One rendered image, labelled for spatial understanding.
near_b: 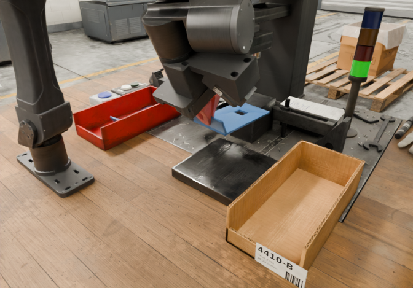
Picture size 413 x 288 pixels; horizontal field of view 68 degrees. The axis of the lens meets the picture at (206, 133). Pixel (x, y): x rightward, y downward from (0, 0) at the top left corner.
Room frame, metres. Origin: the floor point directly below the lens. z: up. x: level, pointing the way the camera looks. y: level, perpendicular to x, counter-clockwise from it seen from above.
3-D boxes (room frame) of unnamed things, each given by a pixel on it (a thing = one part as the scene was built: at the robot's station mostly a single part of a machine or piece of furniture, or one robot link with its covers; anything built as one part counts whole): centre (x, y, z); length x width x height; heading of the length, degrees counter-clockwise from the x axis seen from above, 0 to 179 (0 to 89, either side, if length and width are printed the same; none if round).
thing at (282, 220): (0.39, -0.16, 0.93); 0.25 x 0.13 x 0.08; 141
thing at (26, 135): (0.52, 0.31, 1.00); 0.09 x 0.06 x 0.06; 153
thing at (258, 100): (0.73, -0.06, 0.98); 0.20 x 0.10 x 0.01; 51
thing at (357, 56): (0.69, -0.35, 1.10); 0.04 x 0.04 x 0.03
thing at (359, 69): (0.69, -0.35, 1.07); 0.04 x 0.04 x 0.03
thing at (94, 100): (0.85, 0.30, 0.90); 0.07 x 0.07 x 0.06; 51
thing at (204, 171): (0.51, -0.05, 0.91); 0.17 x 0.16 x 0.02; 51
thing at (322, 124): (0.64, -0.22, 0.95); 0.15 x 0.03 x 0.10; 51
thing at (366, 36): (0.69, -0.35, 1.14); 0.04 x 0.04 x 0.03
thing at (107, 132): (0.73, 0.20, 0.93); 0.25 x 0.12 x 0.06; 141
